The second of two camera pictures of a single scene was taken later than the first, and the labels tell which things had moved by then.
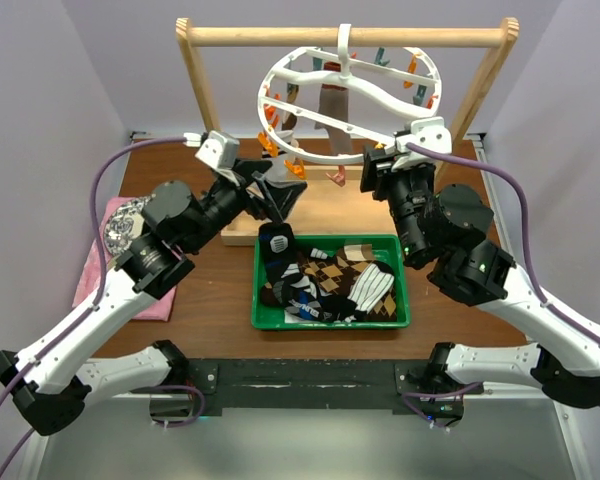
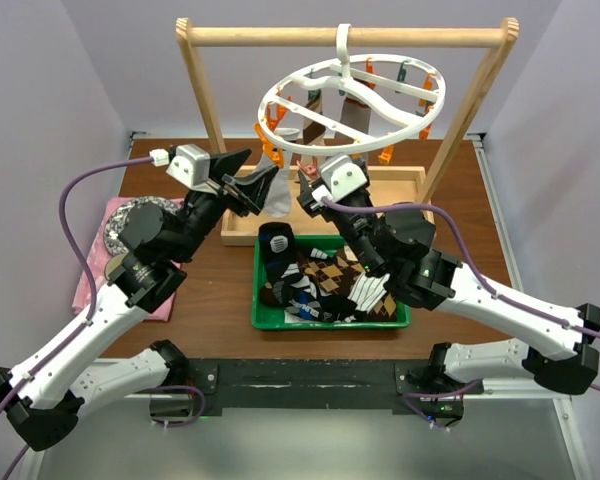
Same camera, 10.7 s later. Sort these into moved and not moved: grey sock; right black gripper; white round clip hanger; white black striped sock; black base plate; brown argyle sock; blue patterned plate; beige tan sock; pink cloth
Moved: right black gripper; grey sock; beige tan sock; white round clip hanger
Not moved: black base plate; brown argyle sock; white black striped sock; blue patterned plate; pink cloth
